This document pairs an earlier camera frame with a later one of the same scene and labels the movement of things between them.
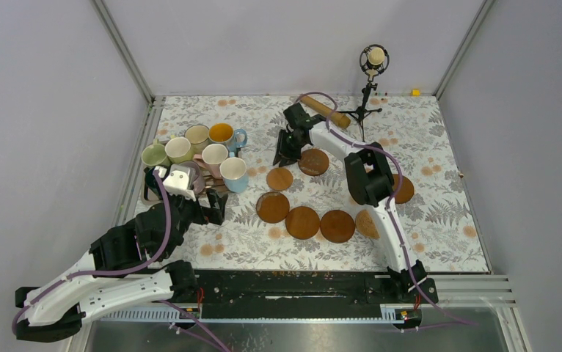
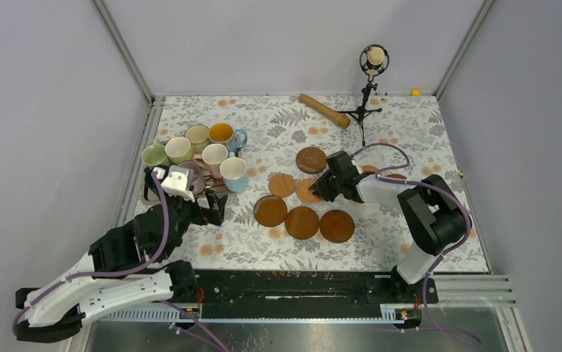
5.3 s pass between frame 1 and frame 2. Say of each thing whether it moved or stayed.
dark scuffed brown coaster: stayed
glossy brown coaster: stayed
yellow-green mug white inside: stayed
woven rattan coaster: moved
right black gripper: moved
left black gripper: stayed
